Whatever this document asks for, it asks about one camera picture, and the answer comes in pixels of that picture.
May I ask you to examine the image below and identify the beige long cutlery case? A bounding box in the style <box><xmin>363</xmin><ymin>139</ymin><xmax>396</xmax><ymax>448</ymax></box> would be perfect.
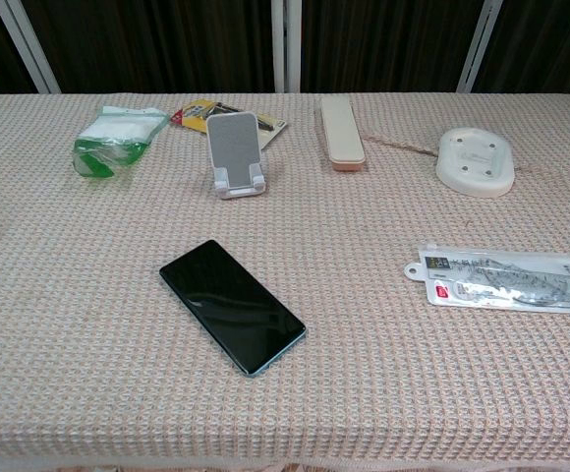
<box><xmin>319</xmin><ymin>94</ymin><xmax>367</xmax><ymax>172</ymax></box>

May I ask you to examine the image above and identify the yellow razor blister pack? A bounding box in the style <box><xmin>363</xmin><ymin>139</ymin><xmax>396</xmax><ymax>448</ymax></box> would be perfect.
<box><xmin>169</xmin><ymin>98</ymin><xmax>288</xmax><ymax>151</ymax></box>

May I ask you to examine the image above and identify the beige waffle tablecloth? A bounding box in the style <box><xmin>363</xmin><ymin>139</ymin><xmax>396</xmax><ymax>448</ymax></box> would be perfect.
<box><xmin>0</xmin><ymin>91</ymin><xmax>570</xmax><ymax>472</ymax></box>

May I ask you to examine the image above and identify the green clear plastic bag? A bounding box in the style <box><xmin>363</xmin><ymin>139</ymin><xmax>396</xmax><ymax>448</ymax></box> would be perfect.
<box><xmin>71</xmin><ymin>105</ymin><xmax>169</xmax><ymax>179</ymax></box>

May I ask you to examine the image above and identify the white oval soap dish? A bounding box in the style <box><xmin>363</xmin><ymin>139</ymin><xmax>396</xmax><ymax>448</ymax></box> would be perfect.
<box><xmin>434</xmin><ymin>126</ymin><xmax>518</xmax><ymax>200</ymax></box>

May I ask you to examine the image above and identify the clear ruler set pouch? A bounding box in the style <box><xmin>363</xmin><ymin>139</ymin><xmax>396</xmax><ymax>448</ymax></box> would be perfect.
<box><xmin>403</xmin><ymin>242</ymin><xmax>570</xmax><ymax>316</ymax></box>

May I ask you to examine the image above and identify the black pleated curtain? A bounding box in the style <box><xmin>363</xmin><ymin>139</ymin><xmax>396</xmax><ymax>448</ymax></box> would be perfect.
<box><xmin>0</xmin><ymin>0</ymin><xmax>570</xmax><ymax>112</ymax></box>

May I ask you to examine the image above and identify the white upright frame pole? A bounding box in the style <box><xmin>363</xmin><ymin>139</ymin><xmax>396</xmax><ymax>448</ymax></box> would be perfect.
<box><xmin>270</xmin><ymin>0</ymin><xmax>302</xmax><ymax>93</ymax></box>

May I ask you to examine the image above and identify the white slanted frame pole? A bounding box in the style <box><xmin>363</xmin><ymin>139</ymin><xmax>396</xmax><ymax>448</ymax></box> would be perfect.
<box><xmin>456</xmin><ymin>0</ymin><xmax>505</xmax><ymax>93</ymax></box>
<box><xmin>0</xmin><ymin>0</ymin><xmax>62</xmax><ymax>94</ymax></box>

